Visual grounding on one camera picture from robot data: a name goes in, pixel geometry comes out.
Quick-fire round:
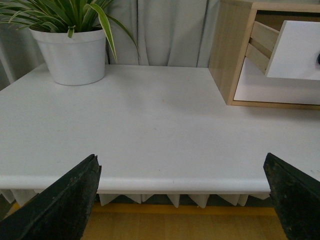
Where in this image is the grey curtain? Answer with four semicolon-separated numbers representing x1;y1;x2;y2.
0;0;220;88

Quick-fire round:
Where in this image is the wooden drawer cabinet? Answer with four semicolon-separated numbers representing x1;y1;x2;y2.
208;0;320;110

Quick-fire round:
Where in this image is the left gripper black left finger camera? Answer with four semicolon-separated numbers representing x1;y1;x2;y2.
0;154;102;240

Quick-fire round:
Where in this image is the white drawer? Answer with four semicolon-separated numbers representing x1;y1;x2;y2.
234;58;320;105
245;20;320;81

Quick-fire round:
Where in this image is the green spider plant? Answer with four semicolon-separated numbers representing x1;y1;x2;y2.
0;0;138;61

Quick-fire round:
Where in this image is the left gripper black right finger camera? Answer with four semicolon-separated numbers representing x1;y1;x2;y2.
263;153;320;240

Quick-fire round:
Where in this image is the white plant pot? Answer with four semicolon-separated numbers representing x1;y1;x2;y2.
30;29;106;86

